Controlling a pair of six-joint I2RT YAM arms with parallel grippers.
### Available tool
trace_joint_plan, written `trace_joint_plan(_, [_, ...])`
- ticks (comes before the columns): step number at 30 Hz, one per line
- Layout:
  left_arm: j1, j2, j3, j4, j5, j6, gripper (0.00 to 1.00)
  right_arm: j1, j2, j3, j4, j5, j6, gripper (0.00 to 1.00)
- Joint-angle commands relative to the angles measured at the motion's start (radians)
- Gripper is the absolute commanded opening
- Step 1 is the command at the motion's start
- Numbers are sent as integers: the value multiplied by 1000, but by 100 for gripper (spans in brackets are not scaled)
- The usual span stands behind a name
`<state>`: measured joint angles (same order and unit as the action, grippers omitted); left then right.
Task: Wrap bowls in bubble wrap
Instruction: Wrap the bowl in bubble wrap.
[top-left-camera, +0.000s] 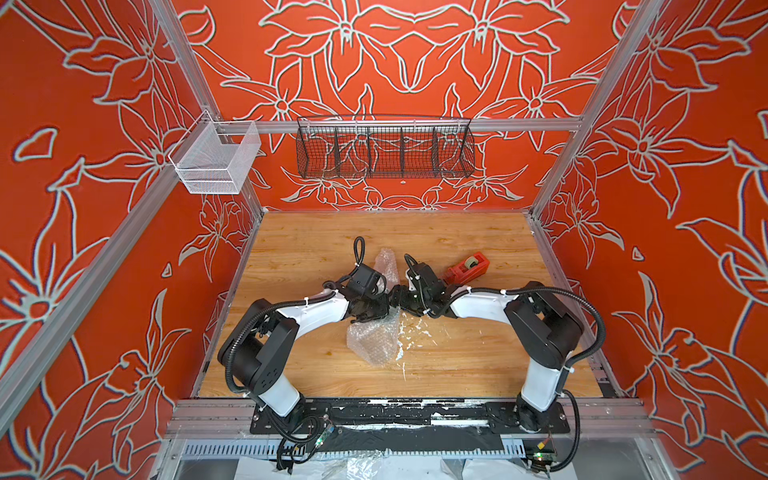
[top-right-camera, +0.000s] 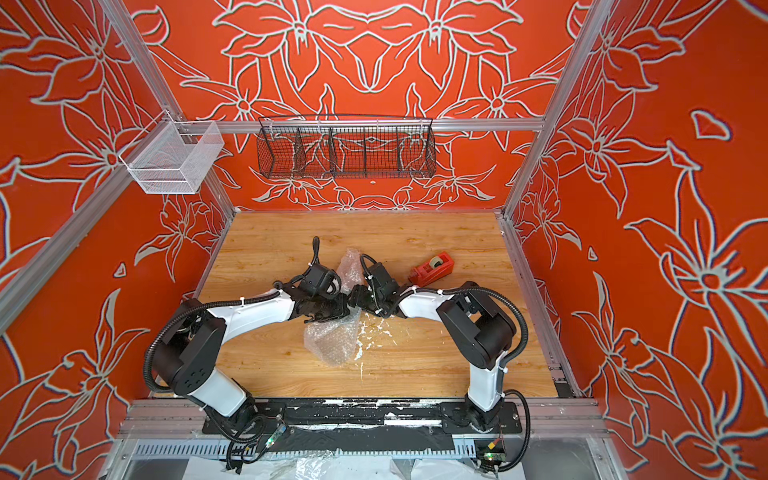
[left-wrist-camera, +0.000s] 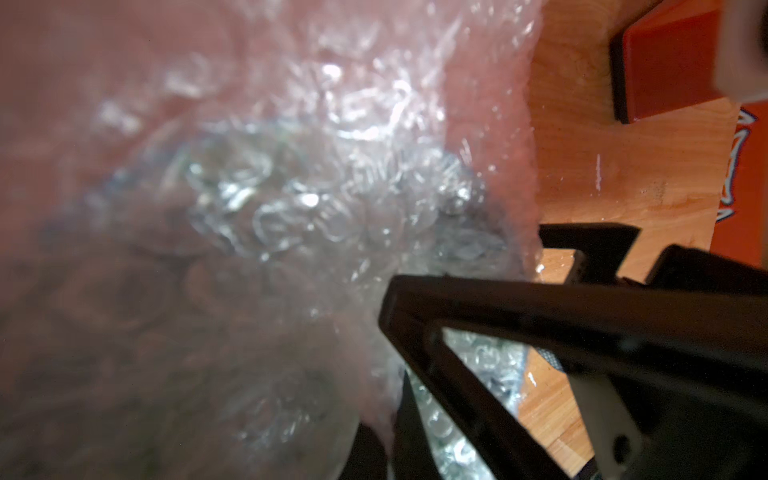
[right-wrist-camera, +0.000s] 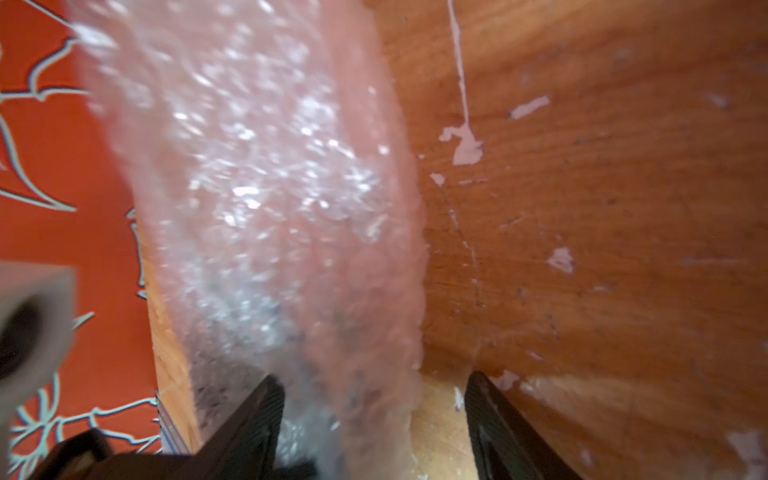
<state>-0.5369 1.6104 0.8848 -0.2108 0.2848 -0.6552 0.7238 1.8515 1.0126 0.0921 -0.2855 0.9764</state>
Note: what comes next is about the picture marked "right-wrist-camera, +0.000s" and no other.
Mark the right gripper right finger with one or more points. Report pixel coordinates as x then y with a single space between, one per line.
505 446

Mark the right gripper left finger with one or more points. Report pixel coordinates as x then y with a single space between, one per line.
244 447

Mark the clear bubble wrap sheet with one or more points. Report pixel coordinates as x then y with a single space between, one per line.
275 187

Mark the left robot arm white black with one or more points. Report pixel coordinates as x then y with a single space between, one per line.
37 321

